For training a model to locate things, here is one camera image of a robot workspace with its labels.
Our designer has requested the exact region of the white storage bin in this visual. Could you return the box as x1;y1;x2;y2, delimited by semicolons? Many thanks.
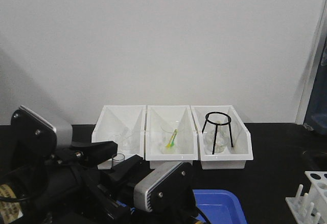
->
91;105;147;159
191;105;253;170
145;105;199;169

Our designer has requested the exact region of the clear glass test tube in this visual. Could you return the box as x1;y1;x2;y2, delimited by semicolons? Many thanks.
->
111;153;125;170

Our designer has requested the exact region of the left white storage bin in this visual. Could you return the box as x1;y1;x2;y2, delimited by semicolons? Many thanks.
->
91;105;147;159

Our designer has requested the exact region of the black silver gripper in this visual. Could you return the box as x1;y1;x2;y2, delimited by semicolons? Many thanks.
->
10;105;196;223

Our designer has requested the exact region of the white test tube rack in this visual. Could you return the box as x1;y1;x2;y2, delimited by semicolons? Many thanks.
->
285;171;326;224

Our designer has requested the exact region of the blue plastic tray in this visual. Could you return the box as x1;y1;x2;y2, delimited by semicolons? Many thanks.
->
186;189;247;224

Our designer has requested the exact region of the black sink basin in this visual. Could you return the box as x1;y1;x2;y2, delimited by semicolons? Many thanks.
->
302;150;326;171

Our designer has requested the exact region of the glassware in left bin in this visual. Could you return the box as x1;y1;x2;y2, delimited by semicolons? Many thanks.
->
111;127;133;154

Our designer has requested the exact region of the beaker in middle bin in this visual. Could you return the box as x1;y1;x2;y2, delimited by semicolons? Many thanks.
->
159;121;181;154

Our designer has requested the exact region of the middle white storage bin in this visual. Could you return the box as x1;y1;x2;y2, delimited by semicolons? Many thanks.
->
145;105;199;169

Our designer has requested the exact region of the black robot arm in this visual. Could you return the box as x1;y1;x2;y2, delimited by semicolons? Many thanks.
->
1;105;199;223

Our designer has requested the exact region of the black wire tripod stand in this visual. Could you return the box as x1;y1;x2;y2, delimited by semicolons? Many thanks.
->
202;111;233;155

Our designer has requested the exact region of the right white storage bin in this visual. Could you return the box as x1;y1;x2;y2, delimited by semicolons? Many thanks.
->
191;105;253;170

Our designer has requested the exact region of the glass flask in right bin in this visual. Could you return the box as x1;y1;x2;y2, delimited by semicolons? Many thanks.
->
203;123;228;155

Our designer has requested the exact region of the grey pegboard drying rack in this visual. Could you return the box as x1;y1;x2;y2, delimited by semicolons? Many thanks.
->
304;40;326;135

